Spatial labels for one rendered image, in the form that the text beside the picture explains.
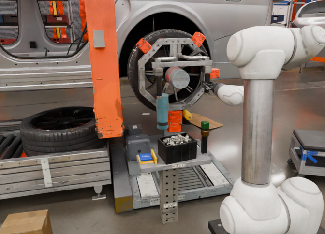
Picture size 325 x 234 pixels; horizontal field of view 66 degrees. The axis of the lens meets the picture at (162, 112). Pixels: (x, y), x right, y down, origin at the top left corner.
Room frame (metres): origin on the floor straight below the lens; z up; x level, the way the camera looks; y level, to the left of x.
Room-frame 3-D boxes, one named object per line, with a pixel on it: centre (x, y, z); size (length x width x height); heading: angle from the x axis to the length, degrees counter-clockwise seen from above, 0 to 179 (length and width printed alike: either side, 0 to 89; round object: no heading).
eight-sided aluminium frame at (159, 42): (1.88, -0.09, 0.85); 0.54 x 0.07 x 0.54; 103
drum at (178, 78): (1.82, -0.11, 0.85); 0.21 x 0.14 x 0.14; 13
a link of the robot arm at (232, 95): (1.37, -0.40, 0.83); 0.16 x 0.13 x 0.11; 13
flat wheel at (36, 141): (1.91, 0.80, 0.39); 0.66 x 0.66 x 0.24
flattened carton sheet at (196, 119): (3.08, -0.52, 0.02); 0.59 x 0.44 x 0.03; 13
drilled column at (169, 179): (1.34, -0.03, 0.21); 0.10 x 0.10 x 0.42; 13
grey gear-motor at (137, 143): (1.88, 0.22, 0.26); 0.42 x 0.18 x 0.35; 13
